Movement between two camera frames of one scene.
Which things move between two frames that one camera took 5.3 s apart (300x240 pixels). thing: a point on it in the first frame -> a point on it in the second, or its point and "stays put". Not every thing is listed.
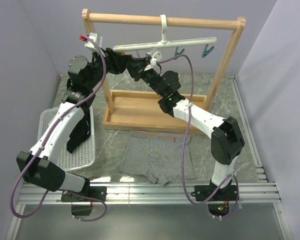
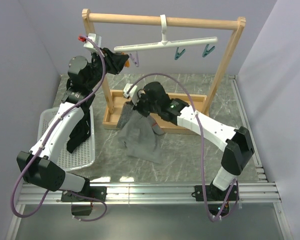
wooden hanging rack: (140, 112) stays put
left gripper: (116, 61) stays put
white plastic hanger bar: (164, 42) stays put
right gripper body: (148, 75) -> (144, 107)
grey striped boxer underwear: (156, 156) -> (137, 134)
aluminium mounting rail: (176, 193) stays put
